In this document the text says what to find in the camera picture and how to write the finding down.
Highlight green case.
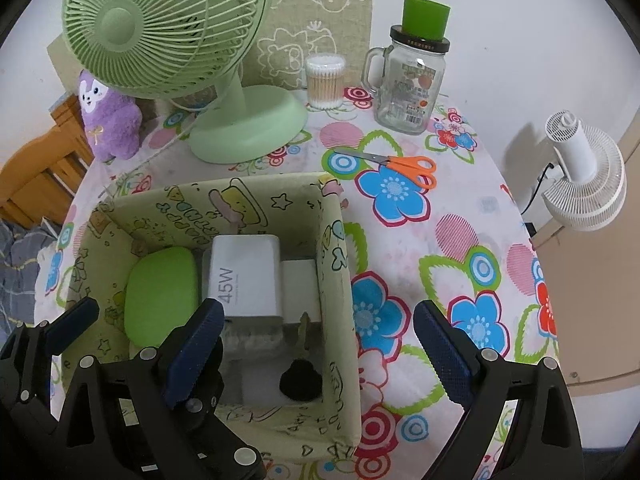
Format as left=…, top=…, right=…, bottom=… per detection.
left=125, top=246, right=199, bottom=348

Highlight black key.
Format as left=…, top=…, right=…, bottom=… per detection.
left=279, top=312, right=321, bottom=402

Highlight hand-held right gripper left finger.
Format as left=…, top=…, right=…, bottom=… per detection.
left=55, top=297, right=226, bottom=480

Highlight orange handled scissors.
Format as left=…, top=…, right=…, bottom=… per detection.
left=334, top=149, right=437, bottom=190

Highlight cartoon fabric storage box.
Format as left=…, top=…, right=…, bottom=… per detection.
left=64, top=172, right=362, bottom=463

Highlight green plastic cup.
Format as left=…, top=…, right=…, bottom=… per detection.
left=401, top=0, right=451, bottom=43

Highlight black fan cable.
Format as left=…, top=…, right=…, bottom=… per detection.
left=522, top=160, right=553, bottom=213

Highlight small white charger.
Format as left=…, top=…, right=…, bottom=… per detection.
left=280, top=259, right=321, bottom=326

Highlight beige door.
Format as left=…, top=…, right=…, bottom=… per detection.
left=532, top=125, right=640, bottom=396

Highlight white fan cable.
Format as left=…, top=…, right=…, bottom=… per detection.
left=145, top=127, right=193, bottom=153

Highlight green desk fan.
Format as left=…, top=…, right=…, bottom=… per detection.
left=61, top=0, right=307, bottom=164

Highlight glass jar mug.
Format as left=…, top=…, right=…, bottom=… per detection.
left=362, top=25, right=451, bottom=135

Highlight plaid blanket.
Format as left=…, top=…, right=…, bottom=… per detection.
left=0, top=220, right=61, bottom=326

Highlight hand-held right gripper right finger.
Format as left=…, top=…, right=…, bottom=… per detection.
left=412, top=300, right=586, bottom=480

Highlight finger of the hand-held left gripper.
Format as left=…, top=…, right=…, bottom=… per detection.
left=172, top=332, right=268, bottom=480
left=0, top=296, right=100, bottom=418

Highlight purple plush toy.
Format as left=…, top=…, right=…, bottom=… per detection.
left=77, top=69, right=143, bottom=162

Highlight white standing fan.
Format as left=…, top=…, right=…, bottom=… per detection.
left=522, top=110, right=627, bottom=233

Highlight cotton swab jar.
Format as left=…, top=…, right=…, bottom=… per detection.
left=305, top=53, right=347, bottom=111

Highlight large white charger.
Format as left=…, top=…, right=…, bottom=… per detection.
left=202, top=235, right=283, bottom=318

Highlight beige cartoon wall poster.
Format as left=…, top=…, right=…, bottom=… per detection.
left=47, top=0, right=376, bottom=121

